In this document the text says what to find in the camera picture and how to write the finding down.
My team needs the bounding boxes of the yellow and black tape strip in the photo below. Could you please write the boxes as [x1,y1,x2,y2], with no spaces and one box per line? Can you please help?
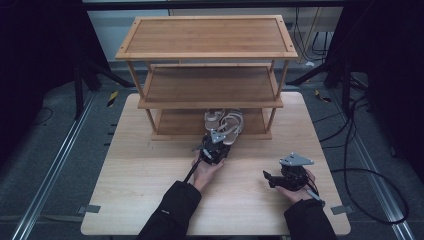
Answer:
[106,90,120,108]
[314,88,333,103]

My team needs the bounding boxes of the grey tape piece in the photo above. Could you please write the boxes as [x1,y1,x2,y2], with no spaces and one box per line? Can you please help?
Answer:
[77,204,102,215]
[330,204,354,216]

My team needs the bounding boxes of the white heeled shoe with jewelled buckle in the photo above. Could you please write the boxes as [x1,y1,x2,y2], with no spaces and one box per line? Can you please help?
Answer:
[203,109,226,132]
[218,109,245,146]

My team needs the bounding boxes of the metal floor rail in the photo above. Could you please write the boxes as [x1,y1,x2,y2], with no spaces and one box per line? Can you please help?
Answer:
[328,89,417,240]
[10,90,98,240]

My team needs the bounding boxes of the left hand-held gripper black cable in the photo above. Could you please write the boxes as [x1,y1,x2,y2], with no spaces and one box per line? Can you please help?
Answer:
[182,155,205,184]

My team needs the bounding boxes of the hand-held gripper black cable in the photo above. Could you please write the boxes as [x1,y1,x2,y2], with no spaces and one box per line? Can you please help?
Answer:
[182,155,205,184]
[305,167,411,225]

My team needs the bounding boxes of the thin black floor cable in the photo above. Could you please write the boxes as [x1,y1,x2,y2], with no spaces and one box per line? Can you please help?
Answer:
[27,106,54,128]

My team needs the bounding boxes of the right hand-held gripper black cable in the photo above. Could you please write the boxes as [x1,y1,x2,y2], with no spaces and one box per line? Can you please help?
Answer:
[305,167,411,225]

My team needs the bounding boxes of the person's right hand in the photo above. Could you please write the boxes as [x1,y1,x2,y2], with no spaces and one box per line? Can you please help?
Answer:
[274,168,318,205]

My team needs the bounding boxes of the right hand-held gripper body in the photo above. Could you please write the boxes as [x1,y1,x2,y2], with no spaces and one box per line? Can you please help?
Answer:
[273,151,316,193]

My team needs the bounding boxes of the wooden three-tier shoe rack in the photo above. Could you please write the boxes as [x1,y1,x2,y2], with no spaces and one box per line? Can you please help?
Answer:
[115,14,299,142]

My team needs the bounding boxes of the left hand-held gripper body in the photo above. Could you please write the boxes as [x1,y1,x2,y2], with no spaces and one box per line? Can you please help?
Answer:
[191,129,232,166]

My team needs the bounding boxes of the hanging wall cables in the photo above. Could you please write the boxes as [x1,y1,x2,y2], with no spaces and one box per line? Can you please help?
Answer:
[292,6,332,64]

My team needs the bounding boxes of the black tripod stand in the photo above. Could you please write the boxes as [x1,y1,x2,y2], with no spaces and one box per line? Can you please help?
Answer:
[72,54,135,120]
[285,58,369,116]

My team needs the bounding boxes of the black floor cables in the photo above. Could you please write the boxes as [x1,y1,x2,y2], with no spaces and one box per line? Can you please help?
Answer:
[312,94,372,152]

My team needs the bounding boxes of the person's left hand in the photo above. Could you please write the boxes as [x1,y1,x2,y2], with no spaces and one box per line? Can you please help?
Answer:
[192,150,226,193]

